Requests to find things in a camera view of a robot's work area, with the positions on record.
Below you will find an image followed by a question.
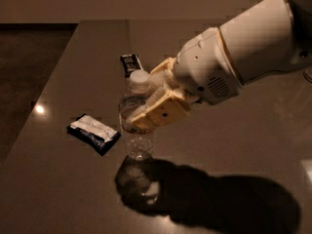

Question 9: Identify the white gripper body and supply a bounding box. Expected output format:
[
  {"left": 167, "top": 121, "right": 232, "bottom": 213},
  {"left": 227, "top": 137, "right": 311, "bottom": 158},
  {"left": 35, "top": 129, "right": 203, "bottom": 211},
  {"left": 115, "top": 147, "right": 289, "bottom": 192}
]
[{"left": 174, "top": 28, "right": 242, "bottom": 104}]

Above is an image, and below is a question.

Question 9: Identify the black snack bar wrapper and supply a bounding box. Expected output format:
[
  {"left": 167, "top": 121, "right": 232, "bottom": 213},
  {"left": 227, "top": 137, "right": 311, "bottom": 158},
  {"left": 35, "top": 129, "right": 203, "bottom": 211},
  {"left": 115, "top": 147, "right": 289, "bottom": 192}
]
[{"left": 120, "top": 54, "right": 143, "bottom": 78}]

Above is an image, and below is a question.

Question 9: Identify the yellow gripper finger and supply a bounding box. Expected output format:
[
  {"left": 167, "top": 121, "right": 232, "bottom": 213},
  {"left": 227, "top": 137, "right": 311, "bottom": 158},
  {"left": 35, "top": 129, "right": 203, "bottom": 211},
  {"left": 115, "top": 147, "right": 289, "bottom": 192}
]
[
  {"left": 150, "top": 58, "right": 176, "bottom": 82},
  {"left": 127, "top": 84, "right": 190, "bottom": 130}
]

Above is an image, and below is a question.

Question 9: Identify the blue white rxbar wrapper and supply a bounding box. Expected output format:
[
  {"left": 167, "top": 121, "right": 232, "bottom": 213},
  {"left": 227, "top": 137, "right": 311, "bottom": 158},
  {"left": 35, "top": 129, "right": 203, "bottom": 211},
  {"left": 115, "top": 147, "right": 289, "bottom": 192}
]
[{"left": 66, "top": 114, "right": 121, "bottom": 156}]

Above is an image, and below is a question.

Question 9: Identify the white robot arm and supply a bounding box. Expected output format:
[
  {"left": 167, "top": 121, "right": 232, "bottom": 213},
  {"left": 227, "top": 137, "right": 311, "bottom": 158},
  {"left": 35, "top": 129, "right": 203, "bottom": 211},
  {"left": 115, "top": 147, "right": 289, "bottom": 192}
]
[{"left": 127, "top": 0, "right": 312, "bottom": 130}]

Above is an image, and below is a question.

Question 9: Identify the clear plastic water bottle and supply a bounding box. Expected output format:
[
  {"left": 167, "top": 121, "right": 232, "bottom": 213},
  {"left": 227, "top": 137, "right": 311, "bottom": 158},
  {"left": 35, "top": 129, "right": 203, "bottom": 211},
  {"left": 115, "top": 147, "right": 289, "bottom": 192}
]
[{"left": 118, "top": 70, "right": 156, "bottom": 160}]

